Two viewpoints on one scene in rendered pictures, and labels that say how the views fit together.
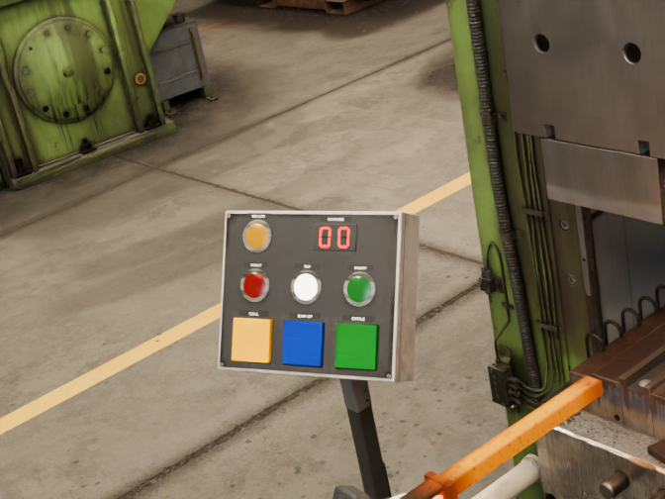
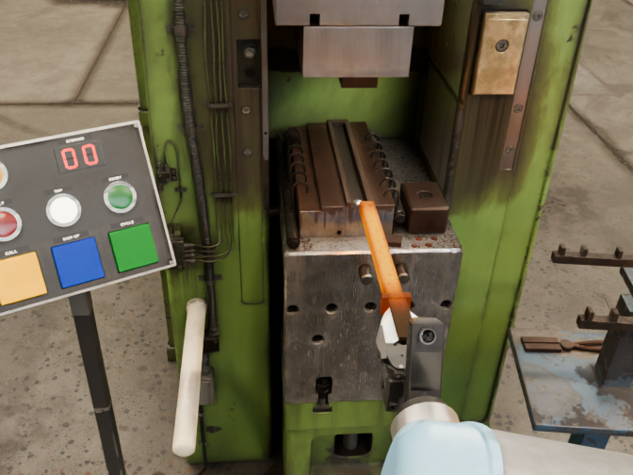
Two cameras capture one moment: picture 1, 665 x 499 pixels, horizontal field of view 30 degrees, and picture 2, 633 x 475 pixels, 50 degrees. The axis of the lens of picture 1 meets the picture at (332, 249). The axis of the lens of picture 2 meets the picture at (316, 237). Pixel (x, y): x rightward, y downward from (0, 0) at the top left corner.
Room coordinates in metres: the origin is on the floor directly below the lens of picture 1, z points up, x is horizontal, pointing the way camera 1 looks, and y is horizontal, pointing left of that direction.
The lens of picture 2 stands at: (1.02, 0.71, 1.72)
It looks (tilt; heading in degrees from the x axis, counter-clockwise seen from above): 34 degrees down; 300
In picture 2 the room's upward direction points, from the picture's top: 2 degrees clockwise
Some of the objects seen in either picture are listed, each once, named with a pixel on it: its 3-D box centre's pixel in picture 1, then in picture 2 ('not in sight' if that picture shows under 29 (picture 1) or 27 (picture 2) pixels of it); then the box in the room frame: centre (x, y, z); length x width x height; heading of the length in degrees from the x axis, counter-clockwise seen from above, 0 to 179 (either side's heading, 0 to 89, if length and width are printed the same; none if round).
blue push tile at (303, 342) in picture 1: (304, 343); (77, 262); (1.86, 0.08, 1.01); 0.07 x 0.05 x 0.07; 61
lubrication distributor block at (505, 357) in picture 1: (507, 384); (179, 252); (1.94, -0.26, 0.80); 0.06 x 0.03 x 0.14; 36
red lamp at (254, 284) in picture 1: (254, 285); (3, 224); (1.95, 0.14, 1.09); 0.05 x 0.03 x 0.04; 36
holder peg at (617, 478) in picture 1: (614, 485); (365, 274); (1.49, -0.33, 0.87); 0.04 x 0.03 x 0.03; 126
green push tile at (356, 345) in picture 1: (357, 346); (133, 247); (1.81, -0.01, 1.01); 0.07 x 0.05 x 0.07; 61
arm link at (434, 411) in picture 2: not in sight; (429, 434); (1.17, 0.12, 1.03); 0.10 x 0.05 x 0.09; 35
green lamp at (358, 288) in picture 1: (359, 288); (120, 197); (1.85, -0.03, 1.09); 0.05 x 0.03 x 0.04; 36
